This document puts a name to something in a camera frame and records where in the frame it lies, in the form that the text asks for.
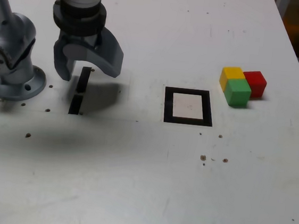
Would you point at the yellow cube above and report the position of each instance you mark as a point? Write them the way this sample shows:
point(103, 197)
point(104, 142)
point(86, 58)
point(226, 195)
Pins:
point(232, 72)

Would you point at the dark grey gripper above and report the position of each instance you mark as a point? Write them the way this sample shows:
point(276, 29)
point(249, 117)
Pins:
point(79, 40)

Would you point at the black tape strip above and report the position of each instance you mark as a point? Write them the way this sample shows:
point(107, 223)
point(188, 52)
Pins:
point(83, 78)

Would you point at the green cube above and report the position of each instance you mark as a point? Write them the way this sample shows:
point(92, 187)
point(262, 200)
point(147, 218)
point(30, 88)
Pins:
point(237, 93)

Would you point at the red cube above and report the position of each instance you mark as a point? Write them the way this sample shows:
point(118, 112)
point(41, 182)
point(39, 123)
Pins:
point(256, 83)

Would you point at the black tape square outline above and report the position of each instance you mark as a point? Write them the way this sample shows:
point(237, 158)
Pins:
point(167, 106)

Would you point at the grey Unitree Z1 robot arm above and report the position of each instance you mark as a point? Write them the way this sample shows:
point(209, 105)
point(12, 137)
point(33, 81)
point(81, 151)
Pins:
point(15, 36)

